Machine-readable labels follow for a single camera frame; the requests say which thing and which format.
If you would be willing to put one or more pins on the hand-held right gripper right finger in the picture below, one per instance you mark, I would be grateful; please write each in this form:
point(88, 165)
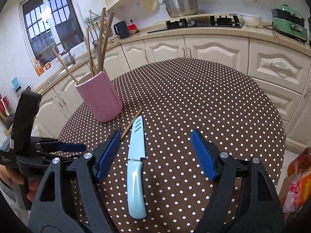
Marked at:
point(203, 153)

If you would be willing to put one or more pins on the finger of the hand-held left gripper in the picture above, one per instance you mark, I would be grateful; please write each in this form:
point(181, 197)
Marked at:
point(68, 157)
point(73, 148)

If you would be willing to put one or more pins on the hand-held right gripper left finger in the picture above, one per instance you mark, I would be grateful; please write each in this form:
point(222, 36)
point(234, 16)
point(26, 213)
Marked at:
point(108, 154)

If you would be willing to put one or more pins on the wooden chopstick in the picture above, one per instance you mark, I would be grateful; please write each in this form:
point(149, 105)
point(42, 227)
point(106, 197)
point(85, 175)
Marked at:
point(89, 58)
point(107, 42)
point(132, 123)

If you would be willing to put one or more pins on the light blue kitchen knife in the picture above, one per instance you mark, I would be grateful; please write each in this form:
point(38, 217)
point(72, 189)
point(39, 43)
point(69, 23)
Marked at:
point(136, 187)

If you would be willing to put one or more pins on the pink utensil holder cup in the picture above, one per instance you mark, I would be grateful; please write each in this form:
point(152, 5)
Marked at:
point(99, 99)

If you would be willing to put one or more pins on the bunch of wooden chopsticks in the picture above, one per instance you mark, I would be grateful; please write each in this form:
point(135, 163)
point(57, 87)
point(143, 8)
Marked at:
point(65, 66)

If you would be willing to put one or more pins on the person's left hand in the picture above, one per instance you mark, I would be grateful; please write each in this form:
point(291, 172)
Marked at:
point(32, 189)

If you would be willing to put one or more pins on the red packets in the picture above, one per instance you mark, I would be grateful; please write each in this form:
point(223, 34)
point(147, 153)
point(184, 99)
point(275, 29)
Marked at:
point(4, 109)

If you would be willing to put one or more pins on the light blue packet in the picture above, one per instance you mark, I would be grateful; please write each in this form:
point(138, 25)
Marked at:
point(15, 83)

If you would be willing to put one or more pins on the brown polka-dot tablecloth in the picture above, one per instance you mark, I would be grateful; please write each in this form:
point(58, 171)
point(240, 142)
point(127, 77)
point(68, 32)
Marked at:
point(194, 102)

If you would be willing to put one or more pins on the orange snack packets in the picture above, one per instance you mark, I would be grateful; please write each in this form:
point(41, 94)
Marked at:
point(40, 68)

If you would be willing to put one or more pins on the sink faucet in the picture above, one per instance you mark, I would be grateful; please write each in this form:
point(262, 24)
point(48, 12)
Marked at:
point(69, 53)

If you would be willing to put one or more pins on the orange plastic bag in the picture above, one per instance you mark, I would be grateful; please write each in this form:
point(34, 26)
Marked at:
point(297, 187)

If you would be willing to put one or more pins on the kitchen window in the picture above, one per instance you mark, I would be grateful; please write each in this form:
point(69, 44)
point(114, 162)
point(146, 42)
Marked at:
point(53, 24)

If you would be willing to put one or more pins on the cream kitchen counter cabinets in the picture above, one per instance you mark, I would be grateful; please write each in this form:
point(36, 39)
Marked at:
point(218, 46)

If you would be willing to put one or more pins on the hanging utensil rack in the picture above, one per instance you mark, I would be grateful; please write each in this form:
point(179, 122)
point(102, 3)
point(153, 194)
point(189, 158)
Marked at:
point(93, 23)

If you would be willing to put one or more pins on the black electric kettle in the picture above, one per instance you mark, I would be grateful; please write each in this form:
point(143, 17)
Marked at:
point(121, 30)

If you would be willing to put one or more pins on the red container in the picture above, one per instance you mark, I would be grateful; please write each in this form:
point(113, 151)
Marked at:
point(132, 27)

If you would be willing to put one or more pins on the black gas hob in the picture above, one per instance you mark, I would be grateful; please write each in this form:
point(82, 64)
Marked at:
point(194, 23)

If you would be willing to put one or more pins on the white bowl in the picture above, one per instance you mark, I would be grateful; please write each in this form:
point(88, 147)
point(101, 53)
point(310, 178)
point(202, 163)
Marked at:
point(250, 21)

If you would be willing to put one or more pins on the steel steamer pot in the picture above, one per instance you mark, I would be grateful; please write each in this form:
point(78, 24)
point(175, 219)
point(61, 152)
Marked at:
point(181, 4)

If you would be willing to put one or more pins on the green countertop appliance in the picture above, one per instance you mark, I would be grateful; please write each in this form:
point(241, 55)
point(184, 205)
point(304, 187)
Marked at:
point(289, 24)

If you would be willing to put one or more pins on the cream hanging strainer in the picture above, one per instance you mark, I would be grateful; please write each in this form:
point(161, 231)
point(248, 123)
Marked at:
point(149, 3)

